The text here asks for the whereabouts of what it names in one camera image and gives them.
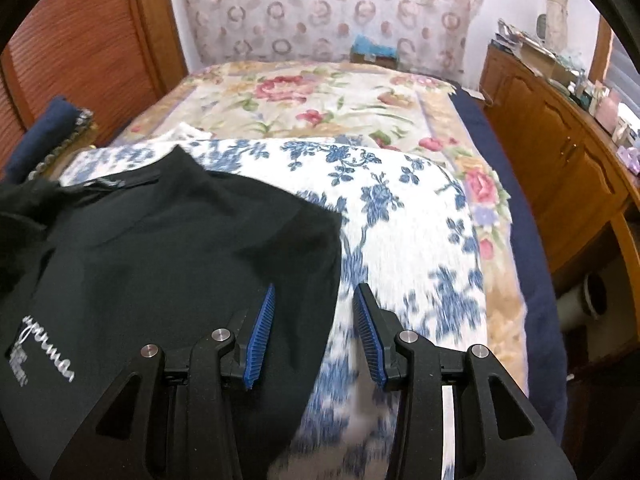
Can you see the circle patterned headboard cover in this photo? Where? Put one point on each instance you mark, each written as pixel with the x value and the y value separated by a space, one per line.
pixel 427 36

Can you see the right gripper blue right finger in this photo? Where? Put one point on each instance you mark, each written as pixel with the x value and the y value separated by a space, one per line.
pixel 377 329

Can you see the cardboard box on desk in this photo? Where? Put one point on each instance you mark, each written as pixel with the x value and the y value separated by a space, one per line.
pixel 546 64

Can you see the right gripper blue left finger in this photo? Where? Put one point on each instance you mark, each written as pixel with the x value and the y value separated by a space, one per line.
pixel 251 329

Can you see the blue floral white quilt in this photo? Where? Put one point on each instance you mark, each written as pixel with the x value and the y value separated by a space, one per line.
pixel 407 232

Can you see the grey waste bin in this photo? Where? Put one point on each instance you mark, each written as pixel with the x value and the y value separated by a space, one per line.
pixel 586 302

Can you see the navy blue bed sheet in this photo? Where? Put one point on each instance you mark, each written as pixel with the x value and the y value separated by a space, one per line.
pixel 546 355

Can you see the grey window blind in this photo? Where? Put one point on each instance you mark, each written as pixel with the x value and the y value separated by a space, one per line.
pixel 623 76

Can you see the pink floral beige blanket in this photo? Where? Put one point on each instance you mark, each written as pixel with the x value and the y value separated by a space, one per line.
pixel 417 116

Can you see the folded navy blue garment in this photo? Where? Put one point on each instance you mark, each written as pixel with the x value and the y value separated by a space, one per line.
pixel 55 125

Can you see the wooden louvered wardrobe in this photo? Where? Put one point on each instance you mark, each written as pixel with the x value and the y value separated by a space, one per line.
pixel 113 57

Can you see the blue tissue box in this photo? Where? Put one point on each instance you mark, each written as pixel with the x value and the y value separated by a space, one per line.
pixel 366 51

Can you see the black t-shirt white print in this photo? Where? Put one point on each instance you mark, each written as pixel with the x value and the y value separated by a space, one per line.
pixel 164 255

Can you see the long wooden cabinet desk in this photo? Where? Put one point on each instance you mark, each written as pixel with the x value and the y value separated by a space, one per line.
pixel 565 165

